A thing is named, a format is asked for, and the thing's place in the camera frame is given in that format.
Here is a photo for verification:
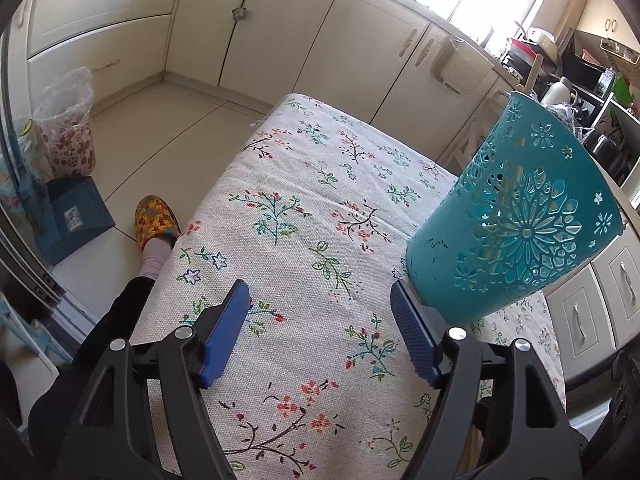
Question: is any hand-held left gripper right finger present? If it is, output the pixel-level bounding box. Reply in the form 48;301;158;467
390;280;588;480

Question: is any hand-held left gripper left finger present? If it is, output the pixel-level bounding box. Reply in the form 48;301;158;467
62;279;251;480

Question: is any teal perforated utensil holder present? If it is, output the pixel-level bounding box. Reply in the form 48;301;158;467
405;91;626;323

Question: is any wooden utensil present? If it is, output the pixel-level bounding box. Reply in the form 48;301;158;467
519;54;545;95

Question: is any white panelled cabinet drawer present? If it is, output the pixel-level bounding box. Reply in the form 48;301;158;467
590;242;640;348
545;265;618;386

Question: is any person's leg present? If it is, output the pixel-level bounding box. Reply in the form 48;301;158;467
27;237;176;441

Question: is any floral tablecloth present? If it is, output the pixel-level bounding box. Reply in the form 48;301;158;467
125;92;568;480

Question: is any yellow floral slipper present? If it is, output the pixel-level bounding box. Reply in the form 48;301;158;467
134;195;182;252

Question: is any blue dustpan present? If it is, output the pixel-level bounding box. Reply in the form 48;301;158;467
20;152;117;266

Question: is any light blue step stool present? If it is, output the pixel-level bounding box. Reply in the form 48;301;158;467
0;290;73;376

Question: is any cream cabinet door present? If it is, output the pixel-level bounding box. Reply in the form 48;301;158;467
220;0;346;106
375;22;501;161
295;0;431;128
165;0;261;88

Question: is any floral trash bin with bag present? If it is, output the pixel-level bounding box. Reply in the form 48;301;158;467
31;66;97;178

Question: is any clear plastic bag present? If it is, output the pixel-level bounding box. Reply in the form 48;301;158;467
547;102;596;143

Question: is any cream hanging door bin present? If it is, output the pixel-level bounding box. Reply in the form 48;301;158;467
432;35;493;95

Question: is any dish rack with dishes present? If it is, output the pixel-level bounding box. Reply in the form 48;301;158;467
500;25;558;78

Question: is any cream deep cabinet drawer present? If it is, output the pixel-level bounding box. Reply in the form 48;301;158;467
27;15;173;106

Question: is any black microwave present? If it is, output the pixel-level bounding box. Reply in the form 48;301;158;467
557;29;618;93

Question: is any cream shallow cabinet drawer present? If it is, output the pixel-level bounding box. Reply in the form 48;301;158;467
27;0;188;58

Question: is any metal door frame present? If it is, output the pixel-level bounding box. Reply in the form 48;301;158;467
0;25;96;331

